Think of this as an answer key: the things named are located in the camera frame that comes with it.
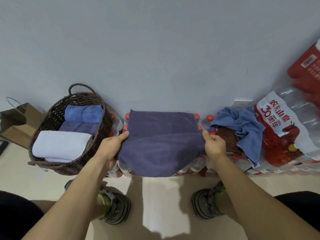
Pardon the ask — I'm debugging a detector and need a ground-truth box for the light blue towel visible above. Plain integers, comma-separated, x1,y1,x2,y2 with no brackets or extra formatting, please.
209,106,265,167
64,105,104,124

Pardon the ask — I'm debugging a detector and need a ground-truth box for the person's left hand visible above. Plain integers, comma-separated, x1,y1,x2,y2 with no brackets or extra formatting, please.
96,131,130,172

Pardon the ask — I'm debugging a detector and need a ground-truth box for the person's left grey shoe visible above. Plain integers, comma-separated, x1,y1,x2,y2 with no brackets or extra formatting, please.
64,179,131,225

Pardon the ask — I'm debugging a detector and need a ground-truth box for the person's grey shoe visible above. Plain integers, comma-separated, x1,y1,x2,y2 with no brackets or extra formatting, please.
192,181,227,220
64,179,131,225

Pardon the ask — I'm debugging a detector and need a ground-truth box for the brown towel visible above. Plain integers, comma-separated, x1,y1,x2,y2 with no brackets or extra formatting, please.
215,126,247,157

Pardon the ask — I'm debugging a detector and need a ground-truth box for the cream towel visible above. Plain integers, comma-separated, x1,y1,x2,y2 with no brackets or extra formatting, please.
32,130,93,160

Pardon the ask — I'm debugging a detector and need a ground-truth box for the white wall socket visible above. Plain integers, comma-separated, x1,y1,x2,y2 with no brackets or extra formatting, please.
231,98,253,109

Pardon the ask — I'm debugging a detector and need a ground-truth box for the dark blue towel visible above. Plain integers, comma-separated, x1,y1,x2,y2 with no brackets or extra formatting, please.
59,121,99,137

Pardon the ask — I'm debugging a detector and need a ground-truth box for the person's right hand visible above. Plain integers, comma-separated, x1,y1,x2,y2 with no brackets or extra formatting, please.
202,130,228,165

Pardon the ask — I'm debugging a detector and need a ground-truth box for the person's left forearm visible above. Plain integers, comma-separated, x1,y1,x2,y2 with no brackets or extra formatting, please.
22,157,112,240

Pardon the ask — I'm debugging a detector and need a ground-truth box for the brown paper bag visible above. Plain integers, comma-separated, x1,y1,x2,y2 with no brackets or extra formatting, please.
0,97,47,150

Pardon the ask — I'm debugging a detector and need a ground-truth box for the person's right grey shoe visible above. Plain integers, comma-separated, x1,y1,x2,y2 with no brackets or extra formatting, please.
192,181,227,220

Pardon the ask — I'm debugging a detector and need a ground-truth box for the dark brown wicker basket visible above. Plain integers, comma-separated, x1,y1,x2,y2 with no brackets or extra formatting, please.
27,83,114,177

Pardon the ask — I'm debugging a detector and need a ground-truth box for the dark grey towel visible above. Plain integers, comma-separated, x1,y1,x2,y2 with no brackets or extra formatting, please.
117,110,207,178

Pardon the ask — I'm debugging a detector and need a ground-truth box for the person's right forearm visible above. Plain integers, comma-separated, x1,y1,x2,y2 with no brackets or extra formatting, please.
212,157,320,240

